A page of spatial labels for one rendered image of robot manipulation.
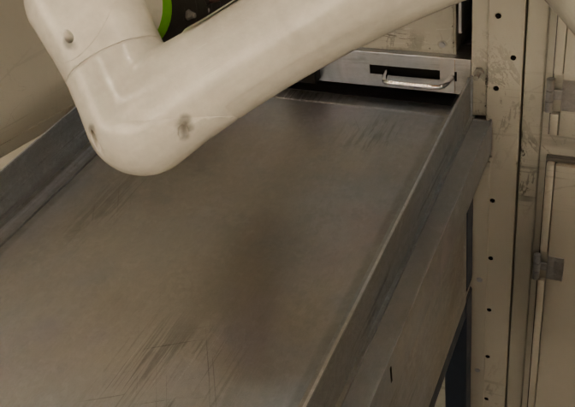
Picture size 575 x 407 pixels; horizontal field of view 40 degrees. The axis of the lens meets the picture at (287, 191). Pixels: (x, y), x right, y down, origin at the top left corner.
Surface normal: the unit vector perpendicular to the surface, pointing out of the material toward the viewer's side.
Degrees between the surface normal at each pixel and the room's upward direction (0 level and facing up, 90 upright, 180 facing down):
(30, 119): 90
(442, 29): 90
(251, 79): 95
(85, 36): 54
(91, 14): 50
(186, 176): 0
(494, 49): 90
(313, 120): 0
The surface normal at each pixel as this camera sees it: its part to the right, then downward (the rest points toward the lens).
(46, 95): 0.75, 0.31
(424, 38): -0.40, 0.59
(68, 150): 0.91, 0.15
